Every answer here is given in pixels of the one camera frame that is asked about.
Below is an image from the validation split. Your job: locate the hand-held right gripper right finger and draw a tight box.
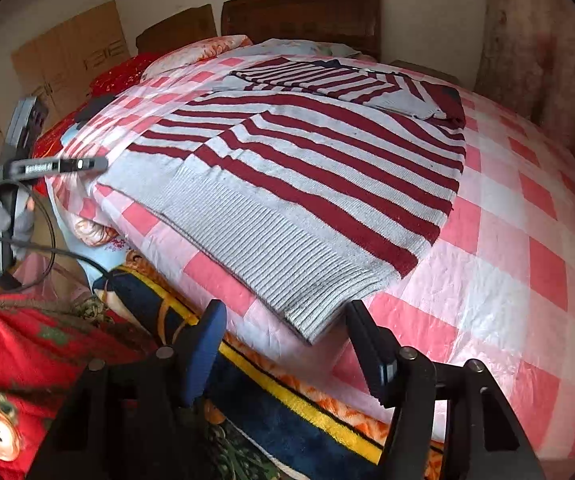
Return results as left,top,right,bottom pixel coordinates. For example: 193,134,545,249
345,300,548,480

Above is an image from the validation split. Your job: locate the pink checkered bed sheet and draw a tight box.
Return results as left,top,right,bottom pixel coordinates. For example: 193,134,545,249
48,50,575,461

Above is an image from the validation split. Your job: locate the light wooden wardrobe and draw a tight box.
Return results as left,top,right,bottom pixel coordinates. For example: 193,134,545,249
10,0,133,116

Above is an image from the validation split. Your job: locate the navy yellow striped blanket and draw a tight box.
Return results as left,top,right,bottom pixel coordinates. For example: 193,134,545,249
92,265,448,480

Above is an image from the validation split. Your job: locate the small wooden headboard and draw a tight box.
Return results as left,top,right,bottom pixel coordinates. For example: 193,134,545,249
135,4,218,56

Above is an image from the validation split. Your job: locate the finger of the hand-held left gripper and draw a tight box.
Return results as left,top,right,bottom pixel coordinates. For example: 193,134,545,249
60,156,110,173

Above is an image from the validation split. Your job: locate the large carved wooden headboard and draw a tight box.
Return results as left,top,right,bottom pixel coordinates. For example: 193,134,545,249
221,0,383,61

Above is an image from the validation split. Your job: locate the orange floral pillow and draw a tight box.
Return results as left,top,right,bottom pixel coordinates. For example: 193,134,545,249
140,35,253,81

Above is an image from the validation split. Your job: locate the red floral jacket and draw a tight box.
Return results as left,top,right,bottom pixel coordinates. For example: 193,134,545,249
0,295,168,480

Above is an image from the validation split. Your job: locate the light blue bed sheet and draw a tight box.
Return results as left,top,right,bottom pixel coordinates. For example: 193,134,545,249
58,110,98,146

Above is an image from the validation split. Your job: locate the dark cloth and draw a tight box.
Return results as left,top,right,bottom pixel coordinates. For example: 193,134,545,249
74,94,118,128

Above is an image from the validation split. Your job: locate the pink floral quilt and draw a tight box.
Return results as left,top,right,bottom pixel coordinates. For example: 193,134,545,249
75,210,133,256

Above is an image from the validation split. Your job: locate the dark wooden nightstand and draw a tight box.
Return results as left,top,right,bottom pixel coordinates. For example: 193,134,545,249
390,59,461,86

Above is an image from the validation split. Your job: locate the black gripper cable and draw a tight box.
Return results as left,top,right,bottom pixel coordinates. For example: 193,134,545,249
0,180,111,296

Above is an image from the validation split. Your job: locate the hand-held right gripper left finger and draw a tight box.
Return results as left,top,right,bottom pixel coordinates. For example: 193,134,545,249
28,300,228,480

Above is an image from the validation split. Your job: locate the red patterned blanket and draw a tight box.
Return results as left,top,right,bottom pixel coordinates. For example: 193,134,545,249
32,52,161,196

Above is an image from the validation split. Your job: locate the red grey striped knit sweater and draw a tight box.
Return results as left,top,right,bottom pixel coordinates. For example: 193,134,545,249
90,56,468,346

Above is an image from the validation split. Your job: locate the pink floral curtain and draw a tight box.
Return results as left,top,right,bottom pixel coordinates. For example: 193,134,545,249
475,0,575,161

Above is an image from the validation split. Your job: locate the light blue floral pillow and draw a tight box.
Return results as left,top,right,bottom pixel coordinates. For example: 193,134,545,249
228,38,363,59

